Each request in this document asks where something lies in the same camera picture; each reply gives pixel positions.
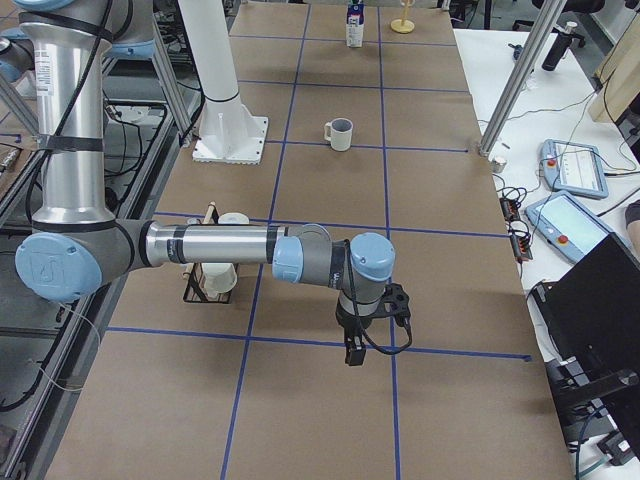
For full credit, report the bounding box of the wooden mug tree stand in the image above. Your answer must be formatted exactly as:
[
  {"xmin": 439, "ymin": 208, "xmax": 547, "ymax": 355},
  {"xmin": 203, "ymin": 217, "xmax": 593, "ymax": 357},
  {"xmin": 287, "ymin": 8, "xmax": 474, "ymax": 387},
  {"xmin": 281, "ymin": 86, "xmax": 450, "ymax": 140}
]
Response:
[{"xmin": 390, "ymin": 0, "xmax": 415, "ymax": 34}]

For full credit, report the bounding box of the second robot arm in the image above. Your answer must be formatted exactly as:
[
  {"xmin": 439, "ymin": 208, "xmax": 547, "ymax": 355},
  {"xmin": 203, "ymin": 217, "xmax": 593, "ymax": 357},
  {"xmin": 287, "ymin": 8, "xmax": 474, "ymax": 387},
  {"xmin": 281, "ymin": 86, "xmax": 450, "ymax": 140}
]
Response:
[{"xmin": 1, "ymin": 27, "xmax": 155, "ymax": 84}]

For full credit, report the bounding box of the black wire cup rack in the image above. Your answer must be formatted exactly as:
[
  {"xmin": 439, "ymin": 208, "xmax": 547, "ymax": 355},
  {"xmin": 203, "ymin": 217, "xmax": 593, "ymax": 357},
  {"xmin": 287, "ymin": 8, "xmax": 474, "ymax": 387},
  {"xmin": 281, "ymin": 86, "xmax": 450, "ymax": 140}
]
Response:
[{"xmin": 182, "ymin": 202, "xmax": 249, "ymax": 304}]

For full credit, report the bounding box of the aluminium frame post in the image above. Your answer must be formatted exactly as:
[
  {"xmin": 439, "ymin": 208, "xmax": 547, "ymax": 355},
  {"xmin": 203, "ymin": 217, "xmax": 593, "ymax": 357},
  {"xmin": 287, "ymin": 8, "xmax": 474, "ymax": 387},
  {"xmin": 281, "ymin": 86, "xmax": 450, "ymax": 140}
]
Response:
[{"xmin": 478, "ymin": 0, "xmax": 567, "ymax": 157}]

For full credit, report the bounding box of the teach pendant near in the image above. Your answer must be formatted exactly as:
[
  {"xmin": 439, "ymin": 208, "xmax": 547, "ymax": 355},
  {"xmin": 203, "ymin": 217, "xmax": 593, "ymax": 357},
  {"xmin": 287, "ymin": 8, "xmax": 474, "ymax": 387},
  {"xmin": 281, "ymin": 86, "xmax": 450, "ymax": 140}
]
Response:
[{"xmin": 525, "ymin": 191, "xmax": 614, "ymax": 264}]

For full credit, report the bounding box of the white mug grey inside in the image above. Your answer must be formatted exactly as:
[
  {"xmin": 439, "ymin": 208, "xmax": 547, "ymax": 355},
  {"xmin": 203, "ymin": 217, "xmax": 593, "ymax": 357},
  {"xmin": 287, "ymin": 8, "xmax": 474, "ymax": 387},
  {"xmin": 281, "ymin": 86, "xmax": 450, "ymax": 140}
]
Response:
[{"xmin": 324, "ymin": 118, "xmax": 353, "ymax": 152}]

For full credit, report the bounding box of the white cup on rack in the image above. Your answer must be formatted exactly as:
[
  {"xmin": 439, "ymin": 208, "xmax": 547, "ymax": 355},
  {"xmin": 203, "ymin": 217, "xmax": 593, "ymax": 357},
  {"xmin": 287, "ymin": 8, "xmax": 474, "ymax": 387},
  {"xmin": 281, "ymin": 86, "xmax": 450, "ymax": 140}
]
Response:
[{"xmin": 201, "ymin": 263, "xmax": 237, "ymax": 297}]

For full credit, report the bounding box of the black orange connector strip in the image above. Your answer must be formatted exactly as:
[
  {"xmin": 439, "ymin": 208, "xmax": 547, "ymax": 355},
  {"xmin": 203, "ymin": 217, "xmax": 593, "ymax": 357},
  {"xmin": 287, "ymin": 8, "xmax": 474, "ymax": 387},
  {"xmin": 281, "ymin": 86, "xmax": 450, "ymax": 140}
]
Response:
[{"xmin": 499, "ymin": 197, "xmax": 533, "ymax": 264}]

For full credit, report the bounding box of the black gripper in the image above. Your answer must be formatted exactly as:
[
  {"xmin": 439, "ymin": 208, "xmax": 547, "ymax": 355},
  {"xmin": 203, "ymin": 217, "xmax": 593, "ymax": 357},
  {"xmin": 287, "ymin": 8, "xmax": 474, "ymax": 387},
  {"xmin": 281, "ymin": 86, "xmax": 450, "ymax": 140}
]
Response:
[{"xmin": 336, "ymin": 283, "xmax": 412, "ymax": 367}]

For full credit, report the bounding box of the teach pendant far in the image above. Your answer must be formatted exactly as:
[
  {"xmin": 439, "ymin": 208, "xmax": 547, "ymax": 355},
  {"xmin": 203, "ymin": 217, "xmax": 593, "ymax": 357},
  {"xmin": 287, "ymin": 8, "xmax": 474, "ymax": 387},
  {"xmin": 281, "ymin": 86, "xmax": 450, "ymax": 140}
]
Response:
[{"xmin": 540, "ymin": 139, "xmax": 609, "ymax": 199}]

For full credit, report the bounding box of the teach pendant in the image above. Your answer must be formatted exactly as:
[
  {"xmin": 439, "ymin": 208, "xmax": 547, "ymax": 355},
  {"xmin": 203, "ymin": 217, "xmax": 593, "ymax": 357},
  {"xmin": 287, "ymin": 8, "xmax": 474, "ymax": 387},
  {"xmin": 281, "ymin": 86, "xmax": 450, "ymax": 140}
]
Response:
[
  {"xmin": 525, "ymin": 191, "xmax": 614, "ymax": 264},
  {"xmin": 540, "ymin": 139, "xmax": 609, "ymax": 199}
]

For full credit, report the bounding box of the white cup upper rack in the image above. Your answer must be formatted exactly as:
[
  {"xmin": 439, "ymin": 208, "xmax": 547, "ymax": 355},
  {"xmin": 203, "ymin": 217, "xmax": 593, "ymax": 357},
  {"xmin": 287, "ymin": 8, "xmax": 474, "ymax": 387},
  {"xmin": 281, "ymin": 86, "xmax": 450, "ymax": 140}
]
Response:
[{"xmin": 218, "ymin": 212, "xmax": 250, "ymax": 226}]

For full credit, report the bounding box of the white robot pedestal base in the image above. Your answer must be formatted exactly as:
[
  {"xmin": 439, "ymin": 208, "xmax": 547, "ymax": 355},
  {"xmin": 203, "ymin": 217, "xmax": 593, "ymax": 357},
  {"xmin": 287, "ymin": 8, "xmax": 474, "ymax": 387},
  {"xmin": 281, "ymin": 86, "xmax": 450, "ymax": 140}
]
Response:
[{"xmin": 179, "ymin": 0, "xmax": 269, "ymax": 165}]

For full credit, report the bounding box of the blue Pascual milk carton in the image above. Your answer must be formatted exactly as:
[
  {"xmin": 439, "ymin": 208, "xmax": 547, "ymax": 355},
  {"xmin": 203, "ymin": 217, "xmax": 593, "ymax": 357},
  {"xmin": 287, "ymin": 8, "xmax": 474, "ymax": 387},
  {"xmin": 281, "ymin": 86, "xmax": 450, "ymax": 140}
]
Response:
[{"xmin": 345, "ymin": 1, "xmax": 365, "ymax": 48}]

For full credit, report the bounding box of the black cylinder tool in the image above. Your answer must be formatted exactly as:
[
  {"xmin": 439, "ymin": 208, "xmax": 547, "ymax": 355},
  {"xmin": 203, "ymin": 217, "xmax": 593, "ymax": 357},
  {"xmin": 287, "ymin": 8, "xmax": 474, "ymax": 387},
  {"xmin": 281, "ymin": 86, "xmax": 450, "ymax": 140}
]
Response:
[{"xmin": 541, "ymin": 21, "xmax": 578, "ymax": 71}]

